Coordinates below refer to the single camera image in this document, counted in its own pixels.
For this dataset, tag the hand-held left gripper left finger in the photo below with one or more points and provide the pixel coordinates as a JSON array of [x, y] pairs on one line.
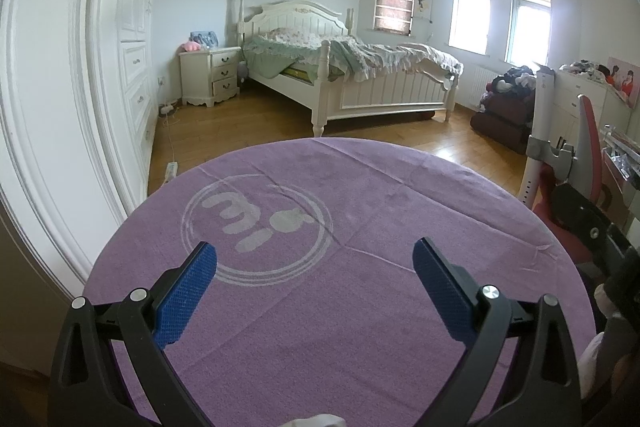
[[187, 292]]

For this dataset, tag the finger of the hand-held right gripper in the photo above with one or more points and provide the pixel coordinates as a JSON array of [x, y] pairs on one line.
[[580, 212]]

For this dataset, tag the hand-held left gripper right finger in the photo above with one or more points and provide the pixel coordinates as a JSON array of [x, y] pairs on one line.
[[442, 289]]

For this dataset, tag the person's right forearm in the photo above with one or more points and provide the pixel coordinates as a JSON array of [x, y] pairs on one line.
[[597, 357]]

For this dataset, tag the pink and grey desk chair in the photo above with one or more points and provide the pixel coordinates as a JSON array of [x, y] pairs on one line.
[[590, 132]]

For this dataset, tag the purple table cloth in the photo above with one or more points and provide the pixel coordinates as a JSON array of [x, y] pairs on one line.
[[350, 282]]

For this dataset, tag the white dresser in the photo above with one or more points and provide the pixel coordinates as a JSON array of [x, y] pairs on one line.
[[570, 97]]

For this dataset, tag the dark red armchair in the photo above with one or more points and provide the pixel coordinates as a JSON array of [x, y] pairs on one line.
[[500, 127]]

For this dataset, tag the white power strip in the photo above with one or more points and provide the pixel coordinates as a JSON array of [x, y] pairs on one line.
[[166, 109], [171, 170]]

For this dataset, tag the pile of clothes on dresser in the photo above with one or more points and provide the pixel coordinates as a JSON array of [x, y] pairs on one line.
[[585, 69]]

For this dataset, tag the pile of dark clothes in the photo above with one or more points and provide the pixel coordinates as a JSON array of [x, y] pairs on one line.
[[512, 79]]

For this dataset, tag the white radiator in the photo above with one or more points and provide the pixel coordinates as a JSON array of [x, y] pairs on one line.
[[477, 84]]

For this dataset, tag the white wooden bed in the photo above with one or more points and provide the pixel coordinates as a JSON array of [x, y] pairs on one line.
[[390, 92]]

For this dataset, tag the white nightstand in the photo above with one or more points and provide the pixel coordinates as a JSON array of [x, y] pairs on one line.
[[220, 72]]

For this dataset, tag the narrow bright window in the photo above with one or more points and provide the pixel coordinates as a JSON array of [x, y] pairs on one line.
[[470, 14]]

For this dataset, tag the grey plush toy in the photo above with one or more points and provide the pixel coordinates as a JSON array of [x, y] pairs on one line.
[[243, 72]]

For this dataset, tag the floral quilt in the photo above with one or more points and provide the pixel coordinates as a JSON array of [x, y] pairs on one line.
[[380, 54]]

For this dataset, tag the white wardrobe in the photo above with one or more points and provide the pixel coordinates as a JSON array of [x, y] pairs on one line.
[[60, 82]]

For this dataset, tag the pink plush toy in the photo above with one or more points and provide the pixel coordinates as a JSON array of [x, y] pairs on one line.
[[191, 46]]

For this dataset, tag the blue bag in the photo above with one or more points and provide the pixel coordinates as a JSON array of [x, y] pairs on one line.
[[205, 39]]

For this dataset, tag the pink wall poster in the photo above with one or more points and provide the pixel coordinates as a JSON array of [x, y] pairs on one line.
[[625, 79]]

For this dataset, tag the small wall poster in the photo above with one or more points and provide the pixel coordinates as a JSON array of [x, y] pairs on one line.
[[423, 2]]

